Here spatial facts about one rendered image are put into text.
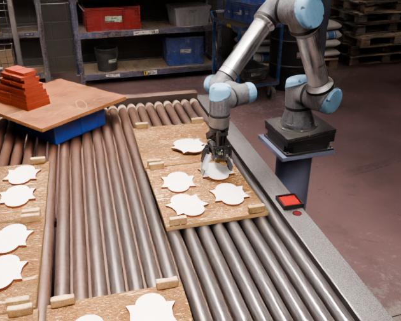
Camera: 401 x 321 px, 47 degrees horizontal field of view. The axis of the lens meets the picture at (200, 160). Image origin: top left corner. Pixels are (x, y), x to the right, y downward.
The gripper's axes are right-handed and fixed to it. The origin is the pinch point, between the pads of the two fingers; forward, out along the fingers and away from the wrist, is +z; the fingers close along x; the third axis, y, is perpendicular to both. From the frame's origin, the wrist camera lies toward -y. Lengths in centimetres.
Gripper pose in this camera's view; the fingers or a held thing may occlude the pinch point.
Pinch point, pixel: (216, 171)
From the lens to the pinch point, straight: 180.2
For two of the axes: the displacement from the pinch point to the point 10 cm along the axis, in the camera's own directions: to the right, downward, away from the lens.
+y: 2.6, 4.6, -8.5
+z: -0.1, 8.8, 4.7
